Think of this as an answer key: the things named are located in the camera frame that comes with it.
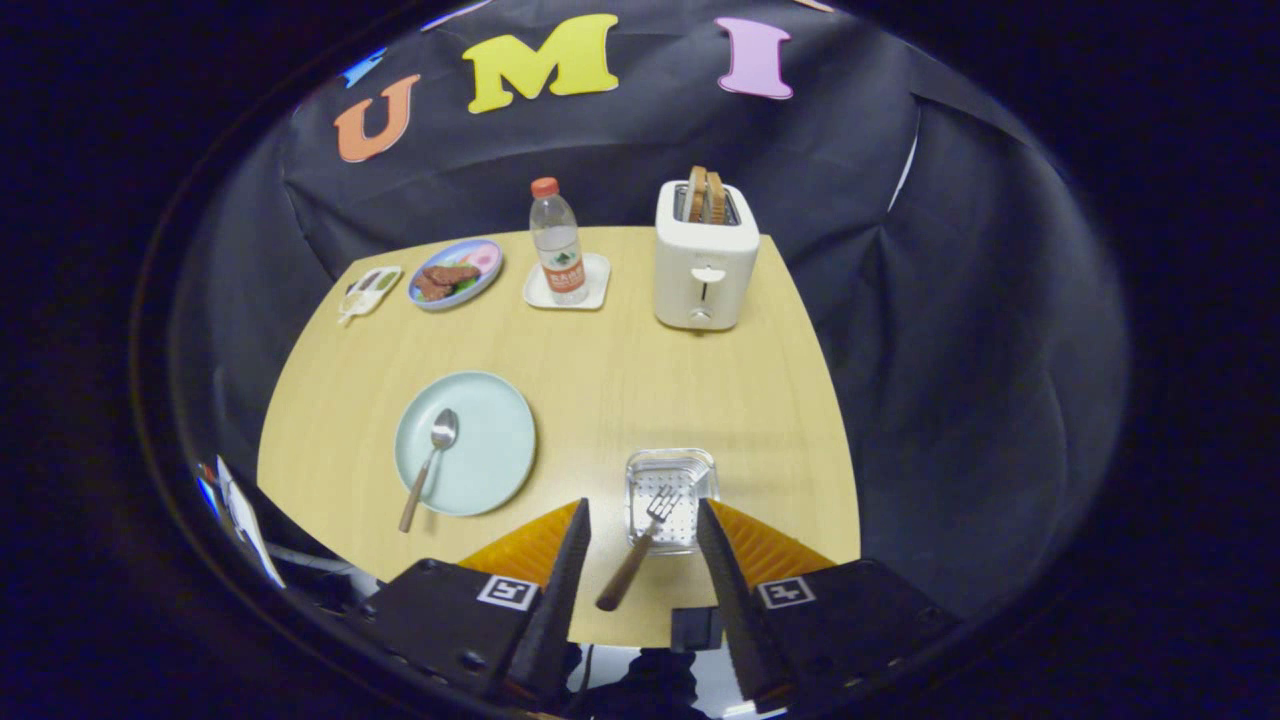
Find pale green round plate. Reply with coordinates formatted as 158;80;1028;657
394;371;538;518

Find clear red-capped water bottle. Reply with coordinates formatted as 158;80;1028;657
529;177;590;306

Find blue plate with pink print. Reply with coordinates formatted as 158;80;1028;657
407;238;504;312

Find white toaster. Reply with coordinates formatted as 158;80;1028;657
654;180;761;332

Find metal spoon with wooden handle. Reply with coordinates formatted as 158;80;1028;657
398;408;460;534

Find white square coaster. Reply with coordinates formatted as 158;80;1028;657
523;252;612;311

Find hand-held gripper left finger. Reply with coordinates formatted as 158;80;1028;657
345;498;593;713

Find brown toy meat slices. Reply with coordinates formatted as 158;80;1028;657
415;263;481;302

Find white divided sauce dish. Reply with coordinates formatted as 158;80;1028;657
337;265;404;328

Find clear perforated square tray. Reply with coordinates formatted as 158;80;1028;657
625;447;721;557

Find metal fork with wooden handle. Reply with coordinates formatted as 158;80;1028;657
596;485;683;612

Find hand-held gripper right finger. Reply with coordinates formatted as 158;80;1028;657
695;498;966;713

